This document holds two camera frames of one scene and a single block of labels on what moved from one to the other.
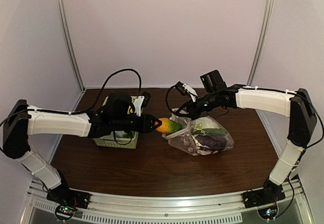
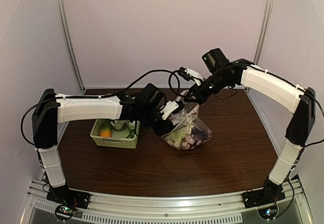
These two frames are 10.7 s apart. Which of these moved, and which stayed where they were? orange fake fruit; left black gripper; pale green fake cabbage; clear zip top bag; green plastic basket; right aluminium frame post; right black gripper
Moved: clear zip top bag; pale green fake cabbage; right black gripper; left black gripper; orange fake fruit
Stayed: green plastic basket; right aluminium frame post
